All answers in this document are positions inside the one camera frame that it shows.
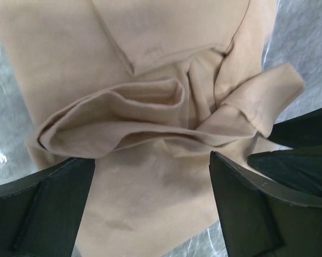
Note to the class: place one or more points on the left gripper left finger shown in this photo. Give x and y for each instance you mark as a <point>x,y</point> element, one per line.
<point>40,214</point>

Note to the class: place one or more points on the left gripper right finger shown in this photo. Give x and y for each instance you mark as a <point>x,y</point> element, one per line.
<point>260,217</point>

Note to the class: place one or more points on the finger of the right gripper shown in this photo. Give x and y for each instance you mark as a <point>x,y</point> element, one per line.
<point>299,166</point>

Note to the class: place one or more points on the beige t-shirt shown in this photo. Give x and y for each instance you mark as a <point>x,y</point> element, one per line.
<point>148,89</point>

